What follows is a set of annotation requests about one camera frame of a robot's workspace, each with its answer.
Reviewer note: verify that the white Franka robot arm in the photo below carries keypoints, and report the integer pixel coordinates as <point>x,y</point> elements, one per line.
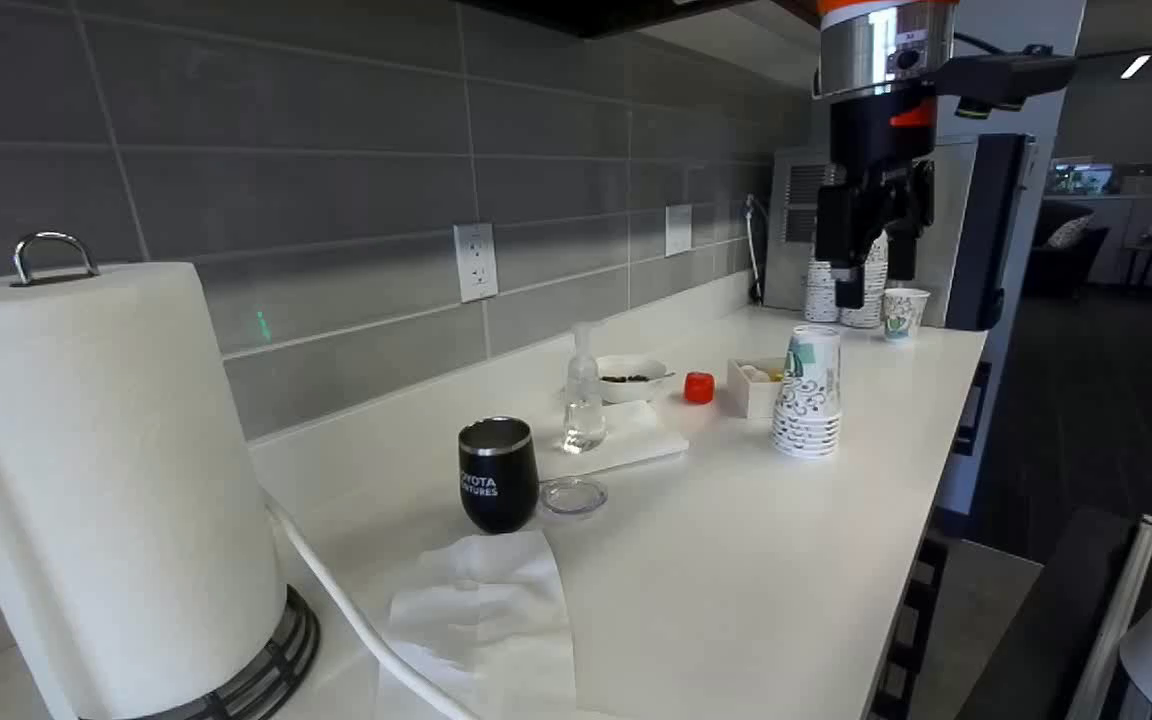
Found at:
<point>869,45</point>

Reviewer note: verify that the dark background sofa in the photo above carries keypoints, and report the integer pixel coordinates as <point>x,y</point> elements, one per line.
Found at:
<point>1063,244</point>

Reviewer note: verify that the loose white paper towel sheet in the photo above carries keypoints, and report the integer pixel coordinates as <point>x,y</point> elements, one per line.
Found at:
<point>481,615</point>

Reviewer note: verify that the clear round mug lid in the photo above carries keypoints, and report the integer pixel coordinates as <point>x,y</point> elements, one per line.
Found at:
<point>573,499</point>

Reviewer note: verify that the stack of printed paper cups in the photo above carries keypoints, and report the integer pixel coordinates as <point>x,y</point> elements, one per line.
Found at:
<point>811,402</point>

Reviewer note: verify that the white double wall outlet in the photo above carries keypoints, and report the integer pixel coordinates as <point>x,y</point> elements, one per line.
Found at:
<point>474,260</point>

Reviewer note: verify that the stack of plain white cups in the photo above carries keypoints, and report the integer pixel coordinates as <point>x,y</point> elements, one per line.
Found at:
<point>818,289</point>

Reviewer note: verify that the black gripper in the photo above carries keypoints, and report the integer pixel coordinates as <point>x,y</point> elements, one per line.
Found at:
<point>869,161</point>

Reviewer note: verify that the white paper towel roll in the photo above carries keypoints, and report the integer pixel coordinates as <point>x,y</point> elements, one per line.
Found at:
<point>97,494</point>

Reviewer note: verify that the small white dish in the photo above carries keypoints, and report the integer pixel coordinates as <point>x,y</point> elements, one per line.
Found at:
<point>628,376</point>

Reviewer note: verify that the small red toy piece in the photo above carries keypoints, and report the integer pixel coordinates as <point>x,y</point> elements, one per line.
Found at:
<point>698,391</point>

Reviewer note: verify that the white quad wall outlet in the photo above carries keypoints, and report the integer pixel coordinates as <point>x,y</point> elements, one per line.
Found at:
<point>676,229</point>

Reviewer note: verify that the metal paper towel holder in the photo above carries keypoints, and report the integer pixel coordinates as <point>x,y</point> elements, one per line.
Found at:
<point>285,655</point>

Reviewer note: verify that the black coffee mug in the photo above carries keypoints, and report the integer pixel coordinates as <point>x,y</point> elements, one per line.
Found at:
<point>496,472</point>

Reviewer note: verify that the cream wooden toy box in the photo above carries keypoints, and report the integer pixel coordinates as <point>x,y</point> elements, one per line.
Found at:
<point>751,393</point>

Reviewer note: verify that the single printed paper cup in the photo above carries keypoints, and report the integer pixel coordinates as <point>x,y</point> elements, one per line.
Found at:
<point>900,313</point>

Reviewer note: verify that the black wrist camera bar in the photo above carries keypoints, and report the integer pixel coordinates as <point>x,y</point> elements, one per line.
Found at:
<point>1002,77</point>

